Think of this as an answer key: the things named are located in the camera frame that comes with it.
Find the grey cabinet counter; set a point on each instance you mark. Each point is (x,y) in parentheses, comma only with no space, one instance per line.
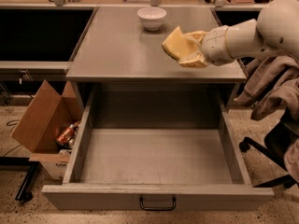
(117,48)

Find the yellow wavy sponge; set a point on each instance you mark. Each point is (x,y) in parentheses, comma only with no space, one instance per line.
(179,45)

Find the red soda can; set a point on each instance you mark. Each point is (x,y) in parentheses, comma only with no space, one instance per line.
(66,135)

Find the white ceramic bowl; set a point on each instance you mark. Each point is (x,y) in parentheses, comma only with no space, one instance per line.
(152,18)

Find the black table leg base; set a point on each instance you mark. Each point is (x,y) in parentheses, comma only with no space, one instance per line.
(24,193)

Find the grey open top drawer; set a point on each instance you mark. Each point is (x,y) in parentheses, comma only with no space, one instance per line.
(138,141)

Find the beige cloth on chair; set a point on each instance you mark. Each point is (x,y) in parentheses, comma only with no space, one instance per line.
(272,83)

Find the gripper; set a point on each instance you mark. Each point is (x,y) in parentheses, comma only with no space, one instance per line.
(214,46)

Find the black office chair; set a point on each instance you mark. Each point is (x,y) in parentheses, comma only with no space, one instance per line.
(276,143)

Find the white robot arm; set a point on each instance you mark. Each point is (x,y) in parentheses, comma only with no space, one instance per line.
(274,33)

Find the black drawer handle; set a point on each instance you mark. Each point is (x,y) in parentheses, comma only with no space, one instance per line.
(163,204)

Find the brown cardboard box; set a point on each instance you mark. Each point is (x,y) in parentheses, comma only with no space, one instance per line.
(45,118)

